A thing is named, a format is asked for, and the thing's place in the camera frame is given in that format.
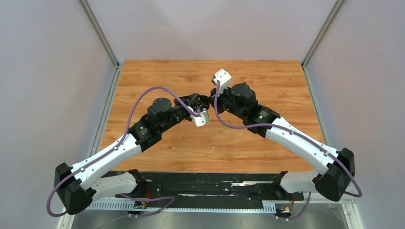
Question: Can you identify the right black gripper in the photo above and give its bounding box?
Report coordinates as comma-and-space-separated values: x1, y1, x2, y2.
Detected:
207, 83, 246, 120

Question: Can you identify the grey slotted cable duct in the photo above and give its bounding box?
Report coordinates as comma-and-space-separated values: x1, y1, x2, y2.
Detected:
87, 198, 277, 214

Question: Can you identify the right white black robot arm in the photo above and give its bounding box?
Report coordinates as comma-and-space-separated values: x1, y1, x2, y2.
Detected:
209, 81, 362, 202

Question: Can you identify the right aluminium frame post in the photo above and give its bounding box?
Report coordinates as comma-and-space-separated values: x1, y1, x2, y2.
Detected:
301, 0, 346, 70

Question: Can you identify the aluminium frame post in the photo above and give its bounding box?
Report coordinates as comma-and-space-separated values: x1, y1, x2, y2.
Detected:
78, 0, 120, 68
301, 0, 346, 70

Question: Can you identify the black earbud charging case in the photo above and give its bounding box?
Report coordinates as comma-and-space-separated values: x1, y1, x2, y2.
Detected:
198, 95, 211, 109

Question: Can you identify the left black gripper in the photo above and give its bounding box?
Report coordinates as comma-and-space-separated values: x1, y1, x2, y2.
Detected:
159, 94, 199, 133

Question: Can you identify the left aluminium frame post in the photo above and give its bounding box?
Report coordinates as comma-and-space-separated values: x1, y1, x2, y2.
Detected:
78, 0, 120, 68

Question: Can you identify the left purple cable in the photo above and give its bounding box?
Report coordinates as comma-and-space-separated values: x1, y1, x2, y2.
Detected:
46, 86, 203, 219

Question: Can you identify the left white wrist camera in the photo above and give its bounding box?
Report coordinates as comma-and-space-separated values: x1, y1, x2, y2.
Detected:
191, 108, 210, 127

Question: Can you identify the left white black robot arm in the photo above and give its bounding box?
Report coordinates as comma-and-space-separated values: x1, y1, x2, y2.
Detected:
46, 93, 210, 217

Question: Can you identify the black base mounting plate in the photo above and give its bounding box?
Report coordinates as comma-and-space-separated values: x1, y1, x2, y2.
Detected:
127, 172, 306, 207

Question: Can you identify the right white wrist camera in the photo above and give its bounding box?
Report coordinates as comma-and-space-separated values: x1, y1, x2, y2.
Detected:
212, 68, 232, 94

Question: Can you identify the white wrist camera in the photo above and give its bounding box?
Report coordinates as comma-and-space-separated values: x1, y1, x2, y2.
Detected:
212, 68, 232, 94
191, 108, 210, 127

